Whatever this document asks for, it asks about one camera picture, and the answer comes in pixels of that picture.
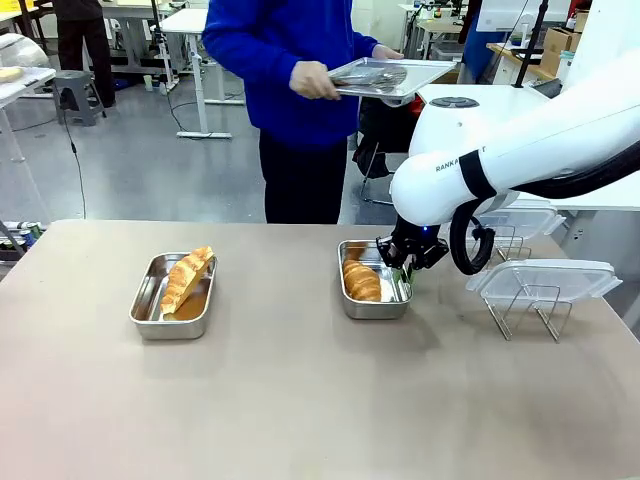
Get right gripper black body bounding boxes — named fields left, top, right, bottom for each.
left=375, top=219, right=451, bottom=272

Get rectangular steel container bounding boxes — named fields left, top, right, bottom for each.
left=128, top=251, right=219, bottom=342
left=337, top=239, right=415, bottom=321

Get golden croissant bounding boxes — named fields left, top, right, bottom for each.
left=341, top=258, right=383, bottom=303

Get metal tongs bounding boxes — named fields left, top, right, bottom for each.
left=335, top=65, right=409, bottom=94

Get metal tray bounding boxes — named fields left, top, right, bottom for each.
left=326, top=56, right=458, bottom=98

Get baguette bread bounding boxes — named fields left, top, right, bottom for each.
left=159, top=245, right=217, bottom=316

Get person's right forearm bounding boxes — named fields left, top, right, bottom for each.
left=201, top=27, right=302, bottom=85

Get person's left forearm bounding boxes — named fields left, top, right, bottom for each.
left=348, top=30, right=381, bottom=60

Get person's right hand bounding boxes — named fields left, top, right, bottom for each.
left=289, top=59, right=343, bottom=101

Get black chair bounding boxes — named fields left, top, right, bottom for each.
left=351, top=96, right=417, bottom=207

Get clear plastic container lid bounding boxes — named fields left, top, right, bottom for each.
left=468, top=201, right=568, bottom=237
left=465, top=258, right=624, bottom=305

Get person in blue sweater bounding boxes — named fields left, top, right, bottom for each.
left=201, top=0, right=382, bottom=226

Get black tripod pole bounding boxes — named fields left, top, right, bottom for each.
left=514, top=0, right=549, bottom=90

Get cardboard box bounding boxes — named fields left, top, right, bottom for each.
left=541, top=26, right=582, bottom=77

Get white standing desk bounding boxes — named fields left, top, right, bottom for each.
left=158, top=6, right=247, bottom=139

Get grey plastic stool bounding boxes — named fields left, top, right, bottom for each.
left=51, top=69, right=107, bottom=127

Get bystander in dark trousers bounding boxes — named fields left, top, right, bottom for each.
left=53, top=0, right=118, bottom=109

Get small white background table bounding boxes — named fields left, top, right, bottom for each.
left=0, top=66, right=58, bottom=221

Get clear plastic dome cover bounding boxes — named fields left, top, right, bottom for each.
left=0, top=31, right=50, bottom=69

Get metal wire rack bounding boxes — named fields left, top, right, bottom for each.
left=491, top=224, right=533, bottom=263
left=480, top=283, right=575, bottom=345

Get thin black floor cable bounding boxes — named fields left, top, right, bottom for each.
left=58, top=93, right=89, bottom=221

